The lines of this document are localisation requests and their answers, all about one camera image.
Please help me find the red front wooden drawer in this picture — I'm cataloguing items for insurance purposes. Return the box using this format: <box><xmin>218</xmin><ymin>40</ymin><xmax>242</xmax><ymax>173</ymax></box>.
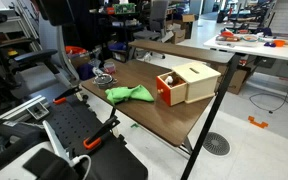
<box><xmin>155</xmin><ymin>71</ymin><xmax>188</xmax><ymax>107</ymax></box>

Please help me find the brown white plush toy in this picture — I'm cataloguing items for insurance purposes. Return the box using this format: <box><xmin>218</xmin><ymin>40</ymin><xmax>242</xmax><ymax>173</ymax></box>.
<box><xmin>163</xmin><ymin>75</ymin><xmax>185</xmax><ymax>88</ymax></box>

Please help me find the green cloth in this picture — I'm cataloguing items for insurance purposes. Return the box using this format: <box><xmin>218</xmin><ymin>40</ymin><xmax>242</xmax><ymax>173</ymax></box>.
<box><xmin>104</xmin><ymin>84</ymin><xmax>155</xmax><ymax>106</ymax></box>

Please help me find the pink red cup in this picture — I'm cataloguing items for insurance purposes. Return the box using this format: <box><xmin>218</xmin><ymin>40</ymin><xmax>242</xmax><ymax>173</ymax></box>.
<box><xmin>103</xmin><ymin>61</ymin><xmax>117</xmax><ymax>75</ymax></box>

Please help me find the metal pot with lid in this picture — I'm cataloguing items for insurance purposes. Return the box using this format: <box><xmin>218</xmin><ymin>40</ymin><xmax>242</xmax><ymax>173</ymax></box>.
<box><xmin>92</xmin><ymin>73</ymin><xmax>118</xmax><ymax>90</ymax></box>

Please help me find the cream wooden slotted box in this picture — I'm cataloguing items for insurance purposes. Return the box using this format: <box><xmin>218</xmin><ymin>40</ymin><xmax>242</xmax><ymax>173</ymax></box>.
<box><xmin>171</xmin><ymin>61</ymin><xmax>222</xmax><ymax>104</ymax></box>

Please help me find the open cardboard box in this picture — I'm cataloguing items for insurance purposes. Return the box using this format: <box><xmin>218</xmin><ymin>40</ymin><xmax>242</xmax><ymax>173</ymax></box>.
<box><xmin>165</xmin><ymin>13</ymin><xmax>197</xmax><ymax>45</ymax></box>

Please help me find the brown wooden table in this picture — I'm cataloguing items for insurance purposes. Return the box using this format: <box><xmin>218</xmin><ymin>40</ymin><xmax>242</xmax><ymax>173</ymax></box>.
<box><xmin>180</xmin><ymin>53</ymin><xmax>242</xmax><ymax>180</ymax></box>

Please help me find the round floor drain grate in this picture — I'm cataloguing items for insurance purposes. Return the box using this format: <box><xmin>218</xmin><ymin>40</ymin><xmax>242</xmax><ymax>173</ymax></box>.
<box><xmin>202</xmin><ymin>131</ymin><xmax>232</xmax><ymax>157</ymax></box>

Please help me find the cardboard box under desk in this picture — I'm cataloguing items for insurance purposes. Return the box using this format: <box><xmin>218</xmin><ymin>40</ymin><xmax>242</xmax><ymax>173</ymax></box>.
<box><xmin>215</xmin><ymin>64</ymin><xmax>248</xmax><ymax>95</ymax></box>

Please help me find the black grey office chair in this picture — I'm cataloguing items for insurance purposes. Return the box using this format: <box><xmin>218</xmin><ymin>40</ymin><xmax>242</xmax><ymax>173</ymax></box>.
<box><xmin>13</xmin><ymin>0</ymin><xmax>85</xmax><ymax>101</ymax></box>

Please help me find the orange floor marker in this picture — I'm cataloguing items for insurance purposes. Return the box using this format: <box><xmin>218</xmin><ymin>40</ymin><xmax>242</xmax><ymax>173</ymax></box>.
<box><xmin>247</xmin><ymin>115</ymin><xmax>269</xmax><ymax>130</ymax></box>

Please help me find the black power adapter block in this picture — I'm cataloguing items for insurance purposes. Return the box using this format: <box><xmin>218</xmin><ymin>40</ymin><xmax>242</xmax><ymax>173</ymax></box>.
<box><xmin>22</xmin><ymin>147</ymin><xmax>82</xmax><ymax>180</ymax></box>

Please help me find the white table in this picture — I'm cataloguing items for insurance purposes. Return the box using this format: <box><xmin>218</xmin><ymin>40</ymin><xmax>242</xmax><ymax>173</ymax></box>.
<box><xmin>203</xmin><ymin>33</ymin><xmax>288</xmax><ymax>64</ymax></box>

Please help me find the orange bowl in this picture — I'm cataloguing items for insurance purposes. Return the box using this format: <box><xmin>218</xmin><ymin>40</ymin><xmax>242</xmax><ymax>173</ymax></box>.
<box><xmin>272</xmin><ymin>39</ymin><xmax>287</xmax><ymax>48</ymax></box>

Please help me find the black clamp orange handle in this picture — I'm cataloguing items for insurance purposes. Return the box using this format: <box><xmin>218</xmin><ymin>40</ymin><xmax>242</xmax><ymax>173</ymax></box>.
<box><xmin>83</xmin><ymin>114</ymin><xmax>121</xmax><ymax>150</ymax></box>
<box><xmin>52</xmin><ymin>85</ymin><xmax>83</xmax><ymax>105</ymax></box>

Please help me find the white cable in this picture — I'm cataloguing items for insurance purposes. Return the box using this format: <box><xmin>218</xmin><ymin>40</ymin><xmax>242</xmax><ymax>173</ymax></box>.
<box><xmin>71</xmin><ymin>154</ymin><xmax>93</xmax><ymax>180</ymax></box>

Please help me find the black floor cable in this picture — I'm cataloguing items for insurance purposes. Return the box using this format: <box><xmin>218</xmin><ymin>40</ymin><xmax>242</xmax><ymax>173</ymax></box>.
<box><xmin>248</xmin><ymin>63</ymin><xmax>288</xmax><ymax>118</ymax></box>

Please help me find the aluminium extrusion rail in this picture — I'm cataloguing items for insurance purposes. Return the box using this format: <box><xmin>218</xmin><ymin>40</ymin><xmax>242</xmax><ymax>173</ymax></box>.
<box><xmin>0</xmin><ymin>94</ymin><xmax>51</xmax><ymax>123</ymax></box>

